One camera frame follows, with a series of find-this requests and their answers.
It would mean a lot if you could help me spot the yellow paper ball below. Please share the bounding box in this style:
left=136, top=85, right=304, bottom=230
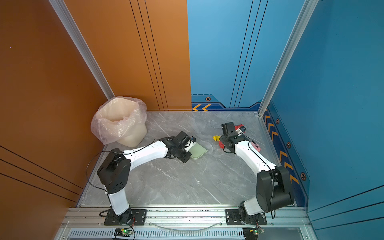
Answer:
left=213, top=135, right=220, bottom=142

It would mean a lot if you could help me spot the green dustpan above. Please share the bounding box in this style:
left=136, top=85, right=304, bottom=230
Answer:
left=189, top=143, right=208, bottom=160

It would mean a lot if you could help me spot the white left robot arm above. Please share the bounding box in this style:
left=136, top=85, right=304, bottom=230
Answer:
left=97, top=131, right=197, bottom=225

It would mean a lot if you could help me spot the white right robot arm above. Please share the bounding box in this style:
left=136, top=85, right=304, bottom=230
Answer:
left=220, top=122, right=295, bottom=225

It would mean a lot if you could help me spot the small pink crumpled paper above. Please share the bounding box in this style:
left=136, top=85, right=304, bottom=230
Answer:
left=251, top=142, right=261, bottom=152

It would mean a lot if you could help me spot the cream trash bin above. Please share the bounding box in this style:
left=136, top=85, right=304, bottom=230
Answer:
left=98, top=98, right=148, bottom=148

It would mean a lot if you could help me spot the clear plastic bin liner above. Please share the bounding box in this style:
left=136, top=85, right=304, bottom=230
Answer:
left=90, top=95, right=148, bottom=145

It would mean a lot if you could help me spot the right controller board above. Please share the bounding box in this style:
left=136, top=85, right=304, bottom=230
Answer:
left=243, top=228, right=265, bottom=240

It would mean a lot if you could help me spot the controller board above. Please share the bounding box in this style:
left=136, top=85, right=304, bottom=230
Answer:
left=114, top=228, right=135, bottom=240
left=243, top=228, right=265, bottom=240

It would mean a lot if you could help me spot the left controller board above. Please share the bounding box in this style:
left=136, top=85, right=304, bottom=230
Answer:
left=114, top=228, right=135, bottom=240

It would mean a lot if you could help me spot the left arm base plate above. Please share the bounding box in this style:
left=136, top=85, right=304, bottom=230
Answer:
left=104, top=209, right=147, bottom=226

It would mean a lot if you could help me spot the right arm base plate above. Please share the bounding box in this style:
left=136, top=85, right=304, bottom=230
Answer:
left=225, top=209, right=267, bottom=226

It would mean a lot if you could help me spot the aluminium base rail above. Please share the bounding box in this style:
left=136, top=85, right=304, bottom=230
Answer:
left=55, top=206, right=317, bottom=240

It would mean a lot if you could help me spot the aluminium corner post right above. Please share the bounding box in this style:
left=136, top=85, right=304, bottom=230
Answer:
left=258, top=0, right=319, bottom=117

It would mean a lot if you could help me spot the aluminium corner post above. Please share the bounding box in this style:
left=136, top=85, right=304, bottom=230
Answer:
left=258, top=0, right=319, bottom=117
left=49, top=0, right=115, bottom=99

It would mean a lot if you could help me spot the aluminium corner post left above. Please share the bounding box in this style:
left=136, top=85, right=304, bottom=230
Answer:
left=49, top=0, right=115, bottom=99

